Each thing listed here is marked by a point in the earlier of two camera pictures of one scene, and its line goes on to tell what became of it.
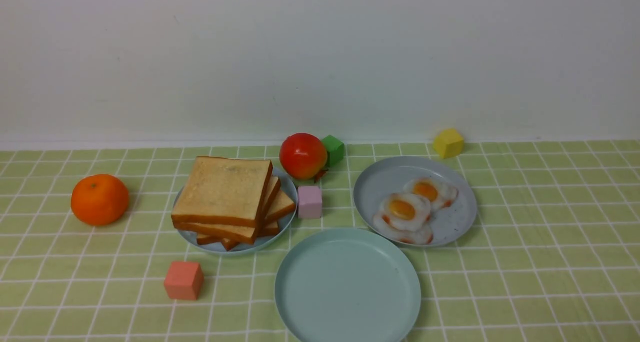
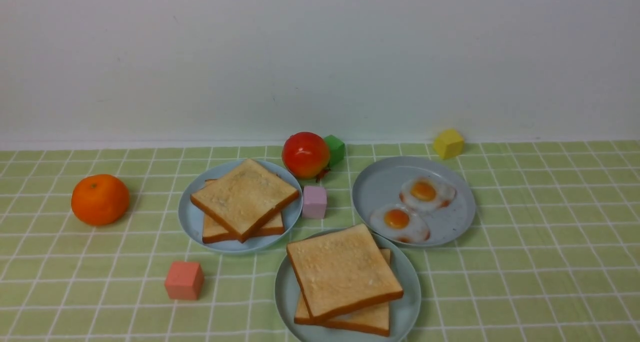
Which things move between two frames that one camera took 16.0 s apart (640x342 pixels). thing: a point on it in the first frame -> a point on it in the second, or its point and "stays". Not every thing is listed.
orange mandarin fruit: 99,199 stays
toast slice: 282,204 -> 244,197
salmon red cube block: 184,280 stays
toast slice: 225,190 -> 342,270
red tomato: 303,156 stays
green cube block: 335,150 stays
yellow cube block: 448,143 stays
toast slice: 233,231 -> 341,271
